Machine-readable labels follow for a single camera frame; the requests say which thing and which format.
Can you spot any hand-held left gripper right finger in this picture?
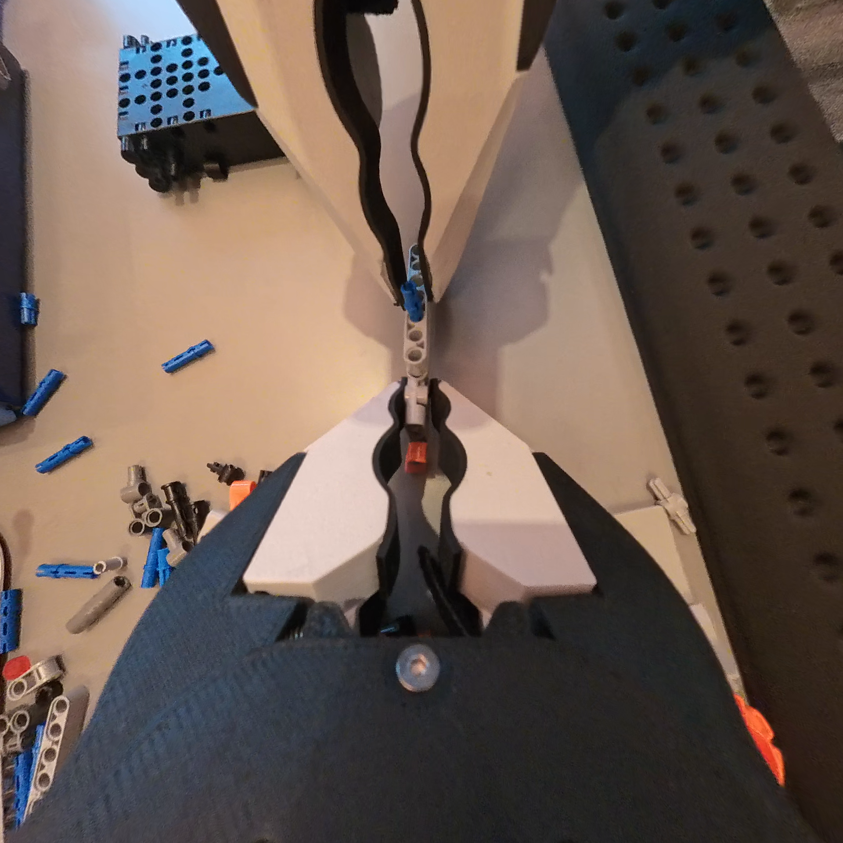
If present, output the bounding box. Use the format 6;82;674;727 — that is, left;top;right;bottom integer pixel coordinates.
429;381;598;636

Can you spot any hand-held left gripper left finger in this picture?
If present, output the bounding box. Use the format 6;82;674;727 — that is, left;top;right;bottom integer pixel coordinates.
241;381;412;636

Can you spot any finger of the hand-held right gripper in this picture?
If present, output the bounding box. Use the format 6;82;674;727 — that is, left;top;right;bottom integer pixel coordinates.
209;0;407;310
410;0;528;304

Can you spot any light grey beam frame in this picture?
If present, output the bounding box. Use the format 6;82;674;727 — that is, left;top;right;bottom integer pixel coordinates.
403;244;431;428

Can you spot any black perforated block assembly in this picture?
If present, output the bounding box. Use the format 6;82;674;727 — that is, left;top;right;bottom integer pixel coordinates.
117;34;284;198

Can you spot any grey curved panel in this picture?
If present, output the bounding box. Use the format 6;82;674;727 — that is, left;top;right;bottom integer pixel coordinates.
616;506;699;610

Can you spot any light grey axle connector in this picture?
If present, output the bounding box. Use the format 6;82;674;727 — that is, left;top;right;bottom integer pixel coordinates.
647;477;698;536

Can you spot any dark grey tube piece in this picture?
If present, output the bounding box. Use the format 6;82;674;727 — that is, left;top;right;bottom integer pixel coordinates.
66;576;133;634

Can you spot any black perforated edge pad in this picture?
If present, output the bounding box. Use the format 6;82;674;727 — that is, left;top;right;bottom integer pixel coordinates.
543;0;843;843

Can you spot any blue robot kit box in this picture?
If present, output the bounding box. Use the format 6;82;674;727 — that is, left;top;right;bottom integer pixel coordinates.
0;59;32;425

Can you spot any orange gear wheel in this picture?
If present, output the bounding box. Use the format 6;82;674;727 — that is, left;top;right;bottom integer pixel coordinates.
734;695;786;788

